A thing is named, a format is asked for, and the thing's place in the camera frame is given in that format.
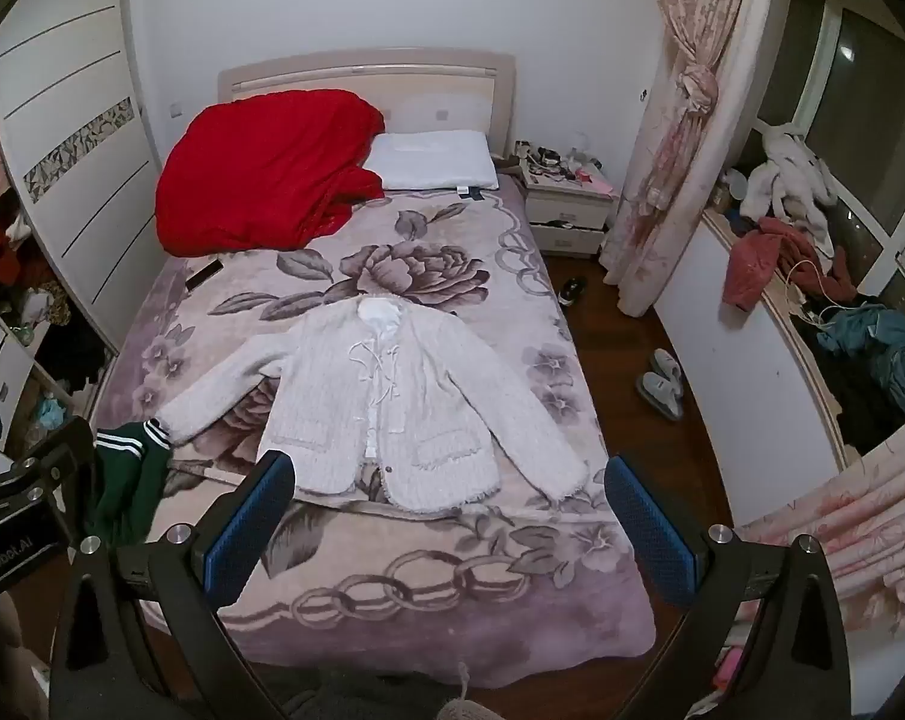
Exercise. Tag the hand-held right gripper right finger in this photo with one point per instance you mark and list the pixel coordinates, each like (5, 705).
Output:
(647, 529)

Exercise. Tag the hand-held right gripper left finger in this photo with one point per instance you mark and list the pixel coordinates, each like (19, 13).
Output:
(251, 525)

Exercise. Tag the white knit jacket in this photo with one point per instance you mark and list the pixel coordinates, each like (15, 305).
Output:
(332, 405)

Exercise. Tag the person's left forearm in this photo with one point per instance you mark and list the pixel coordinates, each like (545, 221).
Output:
(2, 630)

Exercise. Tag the green garment with white stripes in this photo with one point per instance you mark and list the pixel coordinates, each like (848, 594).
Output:
(126, 487)

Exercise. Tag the grey slipper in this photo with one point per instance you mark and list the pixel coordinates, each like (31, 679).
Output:
(666, 364)
(659, 394)

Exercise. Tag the floral plush blanket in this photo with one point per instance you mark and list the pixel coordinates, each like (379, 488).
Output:
(437, 585)

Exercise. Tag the loose pink floral curtain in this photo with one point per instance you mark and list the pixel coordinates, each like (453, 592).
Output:
(872, 525)

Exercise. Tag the black garment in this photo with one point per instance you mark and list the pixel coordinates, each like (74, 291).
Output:
(857, 405)

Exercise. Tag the black shoe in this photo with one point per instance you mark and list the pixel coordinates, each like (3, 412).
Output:
(572, 292)

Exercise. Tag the black phone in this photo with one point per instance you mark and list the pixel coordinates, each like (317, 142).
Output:
(203, 274)

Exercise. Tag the red garment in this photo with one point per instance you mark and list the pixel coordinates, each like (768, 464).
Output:
(749, 262)

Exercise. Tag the teal garment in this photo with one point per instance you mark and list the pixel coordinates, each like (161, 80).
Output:
(887, 345)

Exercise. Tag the white wardrobe sliding door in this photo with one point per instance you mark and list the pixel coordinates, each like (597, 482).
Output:
(70, 127)

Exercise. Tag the white nightstand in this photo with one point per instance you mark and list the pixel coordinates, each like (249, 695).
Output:
(565, 217)

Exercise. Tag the red quilt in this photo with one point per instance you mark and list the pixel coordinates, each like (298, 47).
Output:
(257, 165)

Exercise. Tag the tied pink floral curtain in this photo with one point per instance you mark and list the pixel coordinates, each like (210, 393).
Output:
(692, 165)

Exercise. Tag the white plush garment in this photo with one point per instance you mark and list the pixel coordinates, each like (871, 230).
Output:
(786, 180)

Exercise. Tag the pile of small toiletries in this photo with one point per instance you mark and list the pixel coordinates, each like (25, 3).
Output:
(557, 161)

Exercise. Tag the white pillow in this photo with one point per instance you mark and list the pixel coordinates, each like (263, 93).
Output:
(430, 157)

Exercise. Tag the beige bed headboard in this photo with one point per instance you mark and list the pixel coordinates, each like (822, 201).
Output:
(422, 82)

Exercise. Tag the window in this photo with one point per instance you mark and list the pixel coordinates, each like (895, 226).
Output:
(865, 90)

